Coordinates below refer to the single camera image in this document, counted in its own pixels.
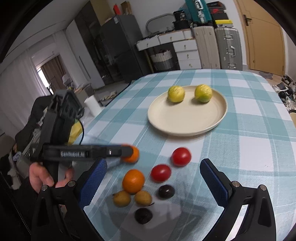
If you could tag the cream round plate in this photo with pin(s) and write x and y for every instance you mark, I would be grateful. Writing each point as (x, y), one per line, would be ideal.
(189, 117)

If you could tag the brown longan fruit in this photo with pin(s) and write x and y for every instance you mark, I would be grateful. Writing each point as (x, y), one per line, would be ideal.
(143, 198)
(121, 199)

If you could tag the teal checked tablecloth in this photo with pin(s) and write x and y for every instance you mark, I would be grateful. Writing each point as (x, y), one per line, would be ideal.
(254, 144)

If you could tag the oval grey mirror frame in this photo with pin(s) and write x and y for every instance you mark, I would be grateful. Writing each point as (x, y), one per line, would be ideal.
(160, 23)

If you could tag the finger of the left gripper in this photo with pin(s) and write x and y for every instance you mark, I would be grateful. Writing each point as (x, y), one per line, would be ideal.
(122, 151)

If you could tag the teal suitcase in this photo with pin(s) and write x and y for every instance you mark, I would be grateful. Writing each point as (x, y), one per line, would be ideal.
(199, 11)

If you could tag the wooden door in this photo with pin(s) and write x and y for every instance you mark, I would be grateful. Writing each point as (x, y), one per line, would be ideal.
(265, 48)

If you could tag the stacked shoe boxes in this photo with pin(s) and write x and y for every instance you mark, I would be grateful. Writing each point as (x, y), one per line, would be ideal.
(219, 18)

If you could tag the red tomato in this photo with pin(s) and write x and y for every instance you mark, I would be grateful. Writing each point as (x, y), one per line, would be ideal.
(181, 157)
(160, 173)

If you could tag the dark plum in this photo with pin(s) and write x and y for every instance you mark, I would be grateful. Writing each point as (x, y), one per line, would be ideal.
(143, 216)
(166, 192)

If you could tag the white drawer desk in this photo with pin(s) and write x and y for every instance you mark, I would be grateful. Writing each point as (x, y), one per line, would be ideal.
(183, 46)

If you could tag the beige hard suitcase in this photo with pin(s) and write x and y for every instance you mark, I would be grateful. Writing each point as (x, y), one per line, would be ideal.
(207, 47)

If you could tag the person's left hand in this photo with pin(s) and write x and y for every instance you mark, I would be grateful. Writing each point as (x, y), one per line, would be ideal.
(39, 176)

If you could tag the dark glass cabinet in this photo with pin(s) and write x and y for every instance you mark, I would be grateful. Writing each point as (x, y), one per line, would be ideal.
(94, 57)

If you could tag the silver aluminium suitcase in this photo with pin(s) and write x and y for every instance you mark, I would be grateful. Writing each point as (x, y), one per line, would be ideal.
(229, 47)

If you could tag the orange tangerine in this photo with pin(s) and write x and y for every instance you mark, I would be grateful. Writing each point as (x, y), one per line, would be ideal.
(134, 157)
(133, 181)

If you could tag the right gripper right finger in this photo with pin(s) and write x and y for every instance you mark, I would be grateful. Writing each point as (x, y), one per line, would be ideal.
(217, 182)

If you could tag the white paper towel roll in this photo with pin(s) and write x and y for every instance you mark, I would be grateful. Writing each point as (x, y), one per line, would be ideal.
(93, 105)

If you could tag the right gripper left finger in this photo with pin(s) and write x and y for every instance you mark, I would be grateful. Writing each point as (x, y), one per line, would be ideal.
(90, 180)

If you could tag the woven laundry basket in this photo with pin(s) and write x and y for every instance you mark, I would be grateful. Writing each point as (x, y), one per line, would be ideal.
(163, 61)

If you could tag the yellow guava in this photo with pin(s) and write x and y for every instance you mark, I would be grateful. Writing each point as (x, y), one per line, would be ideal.
(176, 94)
(203, 93)

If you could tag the black refrigerator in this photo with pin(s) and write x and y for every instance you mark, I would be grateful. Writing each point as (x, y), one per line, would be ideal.
(119, 36)

